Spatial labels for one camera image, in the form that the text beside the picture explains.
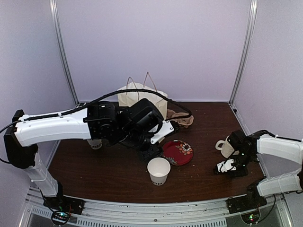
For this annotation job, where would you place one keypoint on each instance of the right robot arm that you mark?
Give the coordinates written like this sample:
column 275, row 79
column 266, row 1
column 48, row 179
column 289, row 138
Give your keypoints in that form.
column 246, row 149

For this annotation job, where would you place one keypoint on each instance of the aluminium frame post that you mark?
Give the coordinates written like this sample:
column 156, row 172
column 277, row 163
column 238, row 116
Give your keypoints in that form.
column 245, row 51
column 62, row 52

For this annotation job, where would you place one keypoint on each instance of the right aluminium frame post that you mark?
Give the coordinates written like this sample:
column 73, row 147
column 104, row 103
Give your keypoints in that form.
column 245, row 51

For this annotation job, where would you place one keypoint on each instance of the aluminium front rail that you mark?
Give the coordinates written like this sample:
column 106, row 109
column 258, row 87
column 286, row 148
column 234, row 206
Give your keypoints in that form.
column 212, row 213

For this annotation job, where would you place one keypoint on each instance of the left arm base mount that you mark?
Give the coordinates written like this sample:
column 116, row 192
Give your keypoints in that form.
column 67, row 204

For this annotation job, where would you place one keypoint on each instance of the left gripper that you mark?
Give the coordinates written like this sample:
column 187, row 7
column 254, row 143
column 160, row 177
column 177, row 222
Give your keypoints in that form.
column 146, row 156

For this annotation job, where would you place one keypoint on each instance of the red floral plate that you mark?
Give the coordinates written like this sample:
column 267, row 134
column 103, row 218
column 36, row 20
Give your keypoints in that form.
column 177, row 152

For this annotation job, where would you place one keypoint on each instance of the cardboard cup carrier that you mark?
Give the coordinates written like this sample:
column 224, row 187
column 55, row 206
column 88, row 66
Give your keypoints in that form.
column 184, row 121

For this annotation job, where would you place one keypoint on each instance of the cream ceramic mug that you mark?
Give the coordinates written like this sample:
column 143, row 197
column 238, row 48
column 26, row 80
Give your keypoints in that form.
column 225, row 148

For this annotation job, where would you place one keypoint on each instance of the white paper cup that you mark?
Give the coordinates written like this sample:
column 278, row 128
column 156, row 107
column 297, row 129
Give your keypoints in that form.
column 158, row 169

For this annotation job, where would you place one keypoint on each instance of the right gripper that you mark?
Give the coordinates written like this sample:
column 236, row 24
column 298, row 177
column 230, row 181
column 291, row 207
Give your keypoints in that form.
column 244, row 172

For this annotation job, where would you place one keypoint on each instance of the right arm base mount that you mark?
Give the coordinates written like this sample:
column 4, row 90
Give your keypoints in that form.
column 241, row 204

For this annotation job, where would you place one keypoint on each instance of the paper cup with straws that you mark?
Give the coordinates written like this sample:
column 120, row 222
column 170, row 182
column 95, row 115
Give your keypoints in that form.
column 95, row 144

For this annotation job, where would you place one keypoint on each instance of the cream paper bag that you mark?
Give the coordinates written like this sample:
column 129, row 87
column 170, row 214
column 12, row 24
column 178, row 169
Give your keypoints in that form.
column 130, row 98

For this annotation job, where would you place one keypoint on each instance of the left aluminium frame post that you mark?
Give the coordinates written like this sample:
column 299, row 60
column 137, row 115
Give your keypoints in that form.
column 62, row 52

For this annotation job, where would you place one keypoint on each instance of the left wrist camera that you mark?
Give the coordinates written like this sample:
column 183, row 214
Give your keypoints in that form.
column 159, row 132

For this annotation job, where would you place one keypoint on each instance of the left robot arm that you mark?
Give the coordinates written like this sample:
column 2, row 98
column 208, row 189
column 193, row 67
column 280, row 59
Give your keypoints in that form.
column 140, row 126

